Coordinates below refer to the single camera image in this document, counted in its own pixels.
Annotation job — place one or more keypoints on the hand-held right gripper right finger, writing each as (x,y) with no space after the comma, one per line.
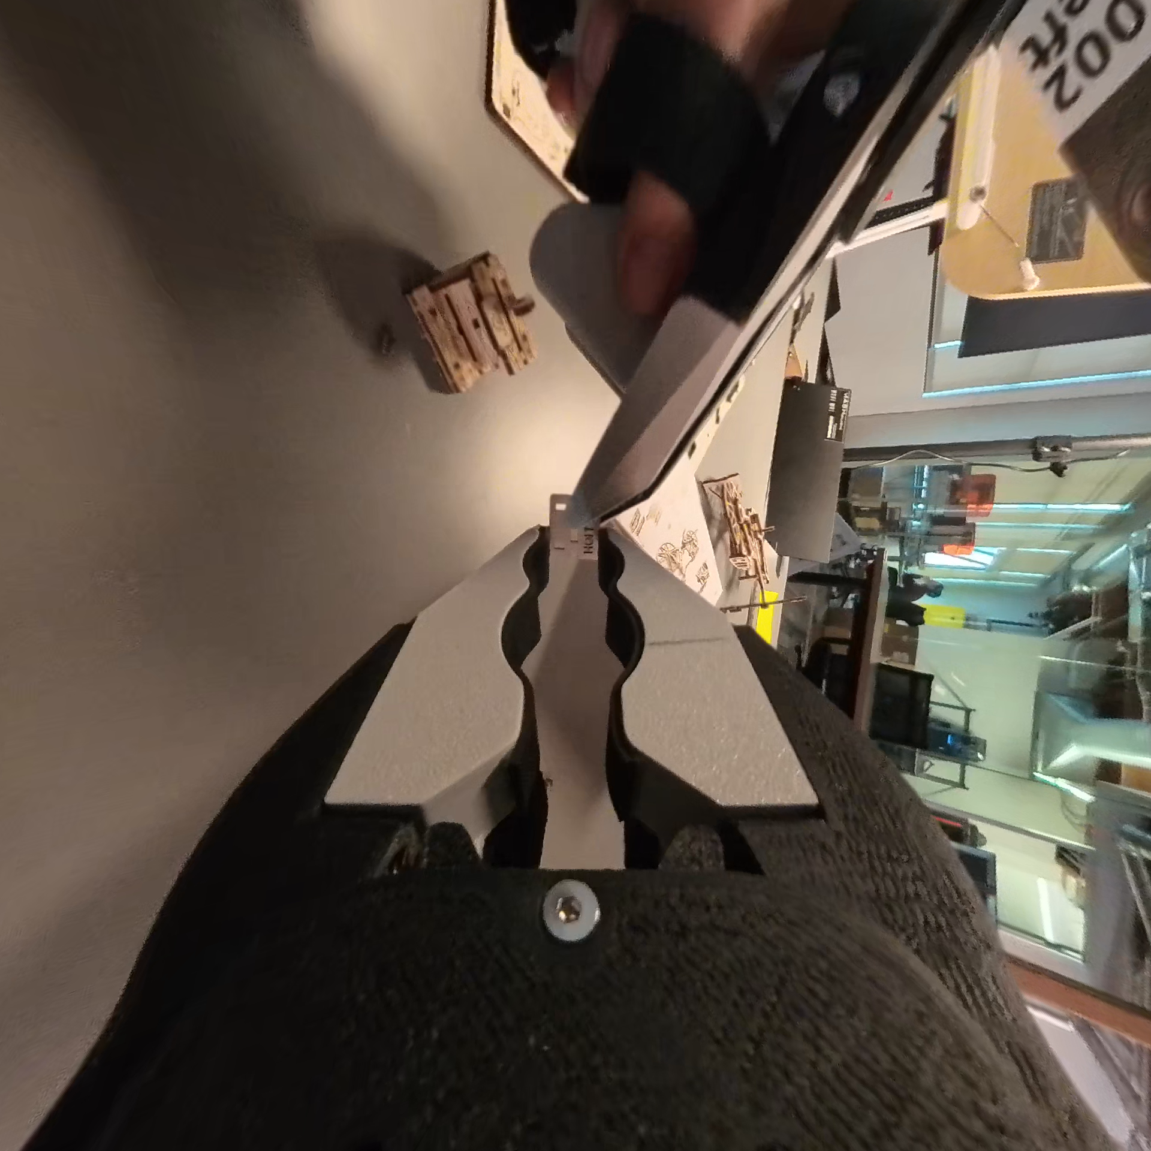
(711,710)

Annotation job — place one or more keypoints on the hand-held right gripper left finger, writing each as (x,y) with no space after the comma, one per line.
(432,702)

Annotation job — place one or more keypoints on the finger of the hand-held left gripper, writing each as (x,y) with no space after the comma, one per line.
(665,414)

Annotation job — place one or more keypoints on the small wooden part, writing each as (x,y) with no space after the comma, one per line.
(567,531)

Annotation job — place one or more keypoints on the assembled wooden bicycle model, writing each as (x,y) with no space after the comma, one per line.
(742,531)

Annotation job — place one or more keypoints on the person's left hand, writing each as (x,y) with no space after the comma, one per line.
(659,243)

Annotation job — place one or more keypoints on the yellow board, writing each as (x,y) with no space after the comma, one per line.
(770,614)

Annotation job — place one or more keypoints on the open instruction booklet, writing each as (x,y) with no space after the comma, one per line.
(671,544)

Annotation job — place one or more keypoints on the black crate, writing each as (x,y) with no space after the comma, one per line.
(902,703)

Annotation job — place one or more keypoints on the pale yellow panel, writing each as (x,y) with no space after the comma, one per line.
(998,253)

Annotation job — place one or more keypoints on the assembled wooden block part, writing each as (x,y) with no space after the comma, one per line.
(472,320)

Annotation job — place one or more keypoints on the orange box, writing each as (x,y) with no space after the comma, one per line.
(972,492)

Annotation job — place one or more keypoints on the wooden sheet with round holes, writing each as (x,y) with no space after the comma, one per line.
(531,117)

